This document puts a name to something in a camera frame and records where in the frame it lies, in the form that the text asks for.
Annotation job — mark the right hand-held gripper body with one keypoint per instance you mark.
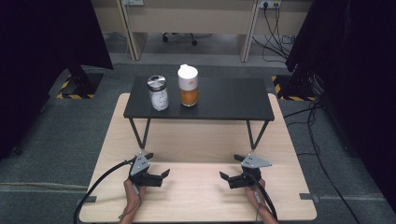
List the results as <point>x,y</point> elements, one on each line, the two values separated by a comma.
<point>253,161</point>

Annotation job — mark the black stand base hazard tape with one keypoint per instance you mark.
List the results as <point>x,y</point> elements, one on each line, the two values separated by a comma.
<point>292,88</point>
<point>81,84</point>

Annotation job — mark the grey floor tape strip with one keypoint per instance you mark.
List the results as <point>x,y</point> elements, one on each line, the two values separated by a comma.
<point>309,197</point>
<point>85,200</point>

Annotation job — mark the black shelf with metal legs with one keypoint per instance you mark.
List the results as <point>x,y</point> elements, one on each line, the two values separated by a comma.
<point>224,98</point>

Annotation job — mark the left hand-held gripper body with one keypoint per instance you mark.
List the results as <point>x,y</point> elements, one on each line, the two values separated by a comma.
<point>139,168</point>

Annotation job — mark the person's right hand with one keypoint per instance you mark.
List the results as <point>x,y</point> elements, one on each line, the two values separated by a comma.
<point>256,196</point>

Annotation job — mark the glass jar with silver lid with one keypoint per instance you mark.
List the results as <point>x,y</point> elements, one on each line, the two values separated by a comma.
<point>158,96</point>

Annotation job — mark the black curtain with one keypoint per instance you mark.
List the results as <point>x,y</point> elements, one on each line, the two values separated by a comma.
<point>358,62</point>
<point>40,46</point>

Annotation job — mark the white-lidded bottle with orange contents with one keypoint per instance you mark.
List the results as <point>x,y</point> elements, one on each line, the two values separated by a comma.
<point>188,87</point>

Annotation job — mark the wall power outlet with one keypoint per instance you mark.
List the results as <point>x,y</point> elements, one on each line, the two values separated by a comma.
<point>269,3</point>
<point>134,2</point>

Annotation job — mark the black office chair base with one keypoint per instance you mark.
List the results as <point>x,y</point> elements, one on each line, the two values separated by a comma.
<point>186,36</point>

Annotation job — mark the person's left hand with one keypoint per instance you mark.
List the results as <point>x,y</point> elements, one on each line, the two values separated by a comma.
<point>132,199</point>

